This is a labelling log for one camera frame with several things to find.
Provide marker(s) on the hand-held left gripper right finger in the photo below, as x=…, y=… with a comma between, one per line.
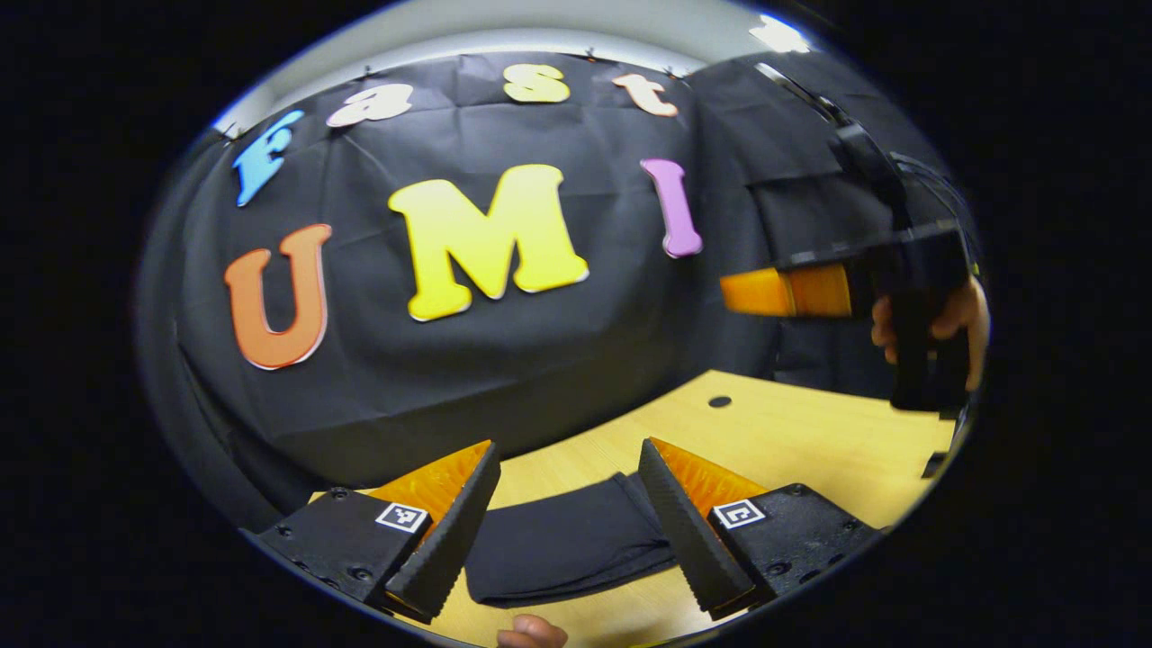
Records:
x=688, y=540

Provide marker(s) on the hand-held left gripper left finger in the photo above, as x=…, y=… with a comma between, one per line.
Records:
x=450, y=540

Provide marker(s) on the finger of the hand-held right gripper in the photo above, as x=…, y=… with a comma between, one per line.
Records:
x=819, y=261

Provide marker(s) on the dark grey jeans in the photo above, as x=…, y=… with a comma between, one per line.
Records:
x=558, y=544

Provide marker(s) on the black backdrop cloth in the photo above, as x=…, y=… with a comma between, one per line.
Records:
x=540, y=378

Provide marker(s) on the ceiling light panel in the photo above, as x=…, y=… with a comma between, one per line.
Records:
x=778, y=36

